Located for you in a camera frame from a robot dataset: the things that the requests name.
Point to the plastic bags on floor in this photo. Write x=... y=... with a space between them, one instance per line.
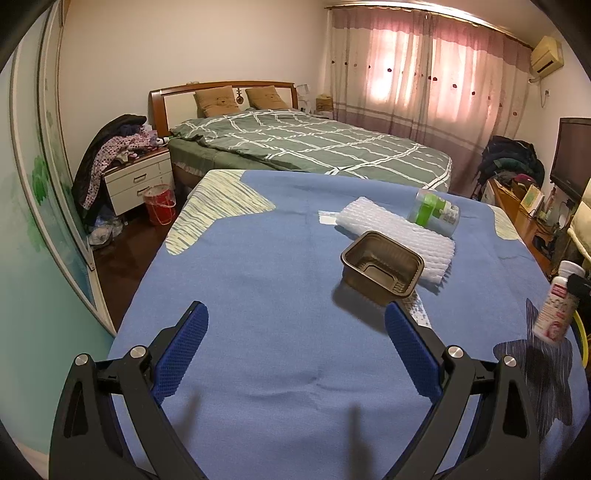
x=104 y=230

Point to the black television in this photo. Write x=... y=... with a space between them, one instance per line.
x=572 y=157

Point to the brown bear pillow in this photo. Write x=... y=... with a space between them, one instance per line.
x=217 y=102
x=264 y=98

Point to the sliding wardrobe door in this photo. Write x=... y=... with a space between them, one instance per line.
x=32 y=184

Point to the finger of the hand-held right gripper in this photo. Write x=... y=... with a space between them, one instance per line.
x=581 y=286

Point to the small clear plastic packet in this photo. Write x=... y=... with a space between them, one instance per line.
x=328 y=218

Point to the white foam wrap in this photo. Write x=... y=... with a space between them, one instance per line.
x=434 y=251

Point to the clear bottle with green label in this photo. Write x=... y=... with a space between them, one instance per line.
x=434 y=212

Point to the dark brown plastic tray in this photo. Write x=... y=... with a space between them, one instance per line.
x=383 y=263

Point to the blue blanket with striped patches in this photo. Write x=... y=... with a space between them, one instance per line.
x=277 y=286

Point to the green checked quilt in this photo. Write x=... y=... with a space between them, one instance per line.
x=314 y=143

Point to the wooden desk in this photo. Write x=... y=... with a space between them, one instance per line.
x=517 y=221

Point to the pile of clothes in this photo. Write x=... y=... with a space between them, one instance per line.
x=106 y=157

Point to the beige air conditioner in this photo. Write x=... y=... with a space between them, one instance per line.
x=547 y=55

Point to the white nightstand with drawers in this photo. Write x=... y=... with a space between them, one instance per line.
x=136 y=182

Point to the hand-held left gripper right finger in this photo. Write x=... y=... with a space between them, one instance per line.
x=411 y=353

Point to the yellow hoop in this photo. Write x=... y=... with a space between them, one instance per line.
x=582 y=337

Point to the red bucket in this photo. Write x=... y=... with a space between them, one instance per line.
x=159 y=205

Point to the heap of dark jackets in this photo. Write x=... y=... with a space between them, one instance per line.
x=510 y=159

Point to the pink curtain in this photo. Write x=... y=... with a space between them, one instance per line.
x=415 y=78

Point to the white bottle with red label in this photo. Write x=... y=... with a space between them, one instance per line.
x=556 y=304

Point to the wooden bed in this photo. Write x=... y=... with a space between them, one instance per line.
x=184 y=97

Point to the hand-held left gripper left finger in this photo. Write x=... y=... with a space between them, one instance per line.
x=180 y=355

